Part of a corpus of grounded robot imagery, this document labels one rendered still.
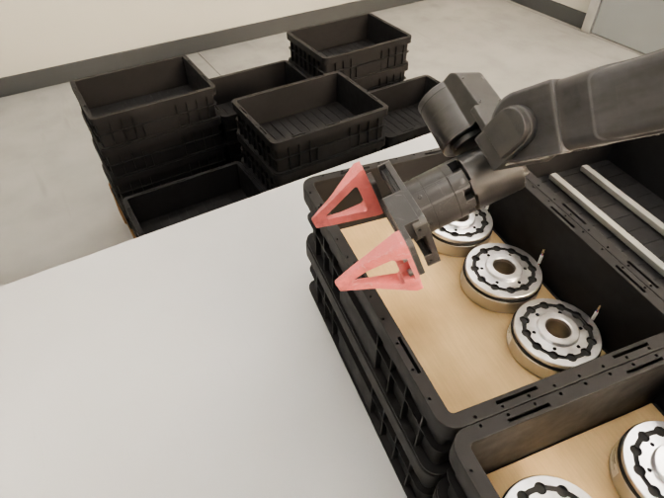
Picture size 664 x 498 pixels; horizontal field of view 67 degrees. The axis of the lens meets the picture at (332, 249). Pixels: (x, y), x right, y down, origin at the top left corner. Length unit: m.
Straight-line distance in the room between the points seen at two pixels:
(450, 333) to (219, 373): 0.34
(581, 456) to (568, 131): 0.35
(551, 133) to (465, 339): 0.31
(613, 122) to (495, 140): 0.09
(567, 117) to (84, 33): 3.13
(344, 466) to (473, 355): 0.22
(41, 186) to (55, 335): 1.71
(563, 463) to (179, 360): 0.53
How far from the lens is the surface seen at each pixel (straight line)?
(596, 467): 0.63
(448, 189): 0.48
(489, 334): 0.68
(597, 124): 0.43
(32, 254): 2.23
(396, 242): 0.44
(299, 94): 1.75
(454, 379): 0.63
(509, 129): 0.45
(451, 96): 0.53
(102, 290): 0.95
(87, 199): 2.41
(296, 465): 0.71
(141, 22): 3.44
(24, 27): 3.35
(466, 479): 0.47
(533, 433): 0.55
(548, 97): 0.44
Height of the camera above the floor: 1.35
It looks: 44 degrees down
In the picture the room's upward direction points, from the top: straight up
